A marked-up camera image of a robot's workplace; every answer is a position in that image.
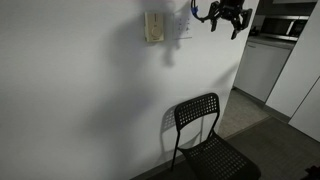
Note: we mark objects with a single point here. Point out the beige wall thermostat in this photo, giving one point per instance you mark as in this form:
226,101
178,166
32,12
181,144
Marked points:
154,28

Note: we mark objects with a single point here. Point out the white base cabinet with countertop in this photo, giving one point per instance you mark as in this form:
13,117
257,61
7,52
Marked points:
261,66

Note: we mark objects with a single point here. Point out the silver black microwave oven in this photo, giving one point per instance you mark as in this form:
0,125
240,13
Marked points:
280,27

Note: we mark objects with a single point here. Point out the white cabinet door panel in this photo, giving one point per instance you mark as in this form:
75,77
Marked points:
308,113

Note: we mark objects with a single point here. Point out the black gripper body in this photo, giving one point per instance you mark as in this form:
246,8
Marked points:
232,7

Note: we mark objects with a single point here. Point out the tall white cabinet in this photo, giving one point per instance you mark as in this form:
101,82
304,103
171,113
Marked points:
296,66

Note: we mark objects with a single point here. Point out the white light switch toggle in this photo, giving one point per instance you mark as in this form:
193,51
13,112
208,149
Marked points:
188,25
180,27

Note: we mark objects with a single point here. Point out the small dark countertop appliance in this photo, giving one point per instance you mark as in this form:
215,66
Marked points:
254,32

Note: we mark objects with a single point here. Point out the dark object on floor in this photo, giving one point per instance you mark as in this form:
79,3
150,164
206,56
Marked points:
314,173

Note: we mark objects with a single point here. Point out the black perforated chair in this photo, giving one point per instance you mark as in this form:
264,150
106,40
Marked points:
216,160

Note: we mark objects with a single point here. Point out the white double switch plate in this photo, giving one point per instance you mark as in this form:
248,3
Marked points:
182,35

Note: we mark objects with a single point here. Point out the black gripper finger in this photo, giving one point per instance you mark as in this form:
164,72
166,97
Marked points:
215,15
245,20

